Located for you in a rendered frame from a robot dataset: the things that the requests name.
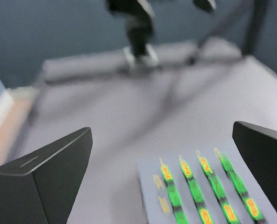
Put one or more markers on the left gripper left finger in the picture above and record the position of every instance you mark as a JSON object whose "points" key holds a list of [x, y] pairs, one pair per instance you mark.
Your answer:
{"points": [[41, 187]]}

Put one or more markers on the grey switch panel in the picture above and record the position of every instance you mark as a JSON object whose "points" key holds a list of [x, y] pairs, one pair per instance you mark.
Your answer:
{"points": [[199, 183]]}

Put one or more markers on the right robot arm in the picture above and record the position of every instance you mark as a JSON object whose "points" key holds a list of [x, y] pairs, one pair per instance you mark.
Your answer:
{"points": [[137, 30]]}

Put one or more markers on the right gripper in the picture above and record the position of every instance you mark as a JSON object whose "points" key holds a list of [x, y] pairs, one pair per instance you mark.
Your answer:
{"points": [[138, 7]]}

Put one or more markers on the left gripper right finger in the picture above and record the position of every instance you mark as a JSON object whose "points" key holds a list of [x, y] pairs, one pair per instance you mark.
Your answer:
{"points": [[257, 146]]}

